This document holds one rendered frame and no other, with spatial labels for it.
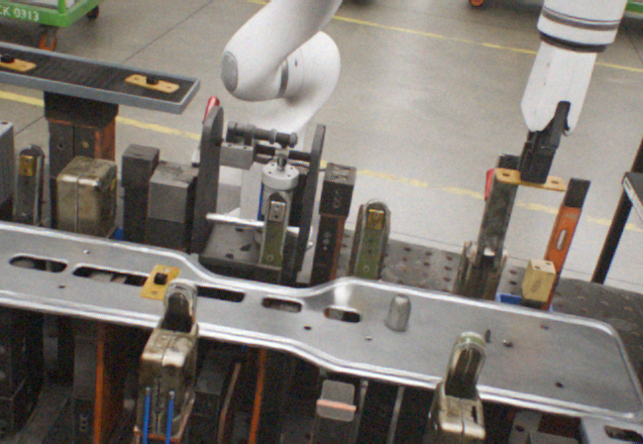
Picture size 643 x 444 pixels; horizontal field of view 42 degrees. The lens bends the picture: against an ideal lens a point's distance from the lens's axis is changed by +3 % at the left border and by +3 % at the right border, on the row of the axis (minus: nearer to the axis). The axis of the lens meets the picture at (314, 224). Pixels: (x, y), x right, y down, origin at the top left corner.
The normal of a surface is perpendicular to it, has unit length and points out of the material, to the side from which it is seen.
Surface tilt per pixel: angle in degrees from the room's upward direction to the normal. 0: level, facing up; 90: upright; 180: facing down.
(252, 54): 75
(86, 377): 90
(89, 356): 90
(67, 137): 90
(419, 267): 0
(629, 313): 0
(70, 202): 90
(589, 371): 0
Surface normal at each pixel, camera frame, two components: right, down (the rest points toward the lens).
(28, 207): -0.07, 0.27
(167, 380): -0.11, 0.46
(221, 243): 0.14, -0.87
